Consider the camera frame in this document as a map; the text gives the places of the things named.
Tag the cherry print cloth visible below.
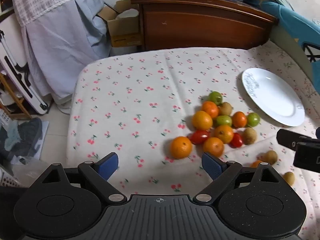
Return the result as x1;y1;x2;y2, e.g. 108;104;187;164
65;47;319;239

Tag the cardboard box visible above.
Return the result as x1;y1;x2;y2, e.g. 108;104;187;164
96;0;141;48

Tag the teal printed blanket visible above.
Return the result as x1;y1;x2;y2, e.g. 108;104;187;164
260;0;320;64

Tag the white suitcase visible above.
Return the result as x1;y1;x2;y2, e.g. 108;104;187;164
0;12;49;115

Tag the white round container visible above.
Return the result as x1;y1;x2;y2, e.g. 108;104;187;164
115;9;139;20

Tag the green round fruit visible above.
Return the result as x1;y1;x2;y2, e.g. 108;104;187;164
247;112;261;127
216;115;233;127
208;91;223;105

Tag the grey sneaker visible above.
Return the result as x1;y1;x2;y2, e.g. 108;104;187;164
0;117;43;160

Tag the brown round fruit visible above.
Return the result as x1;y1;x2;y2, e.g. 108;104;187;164
243;127;258;145
283;171;296;187
261;150;278;165
219;102;233;116

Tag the wooden shelf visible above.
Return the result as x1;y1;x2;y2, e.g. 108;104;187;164
0;72;32;119

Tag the brown wooden cabinet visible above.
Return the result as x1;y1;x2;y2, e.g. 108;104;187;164
130;0;279;52

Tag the light blue striped cloth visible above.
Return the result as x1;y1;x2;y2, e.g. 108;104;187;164
21;0;110;100

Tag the red cherry tomato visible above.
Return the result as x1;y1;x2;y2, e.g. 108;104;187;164
229;132;244;148
188;129;211;145

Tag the olive green cloth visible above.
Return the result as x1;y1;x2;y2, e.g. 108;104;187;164
270;24;314;82

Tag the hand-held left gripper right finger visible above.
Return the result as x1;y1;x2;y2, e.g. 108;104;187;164
194;152;288;205

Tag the white plate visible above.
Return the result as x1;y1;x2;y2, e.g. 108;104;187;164
241;68;306;127

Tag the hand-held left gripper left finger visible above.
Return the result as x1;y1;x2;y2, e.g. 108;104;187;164
29;152;127;205

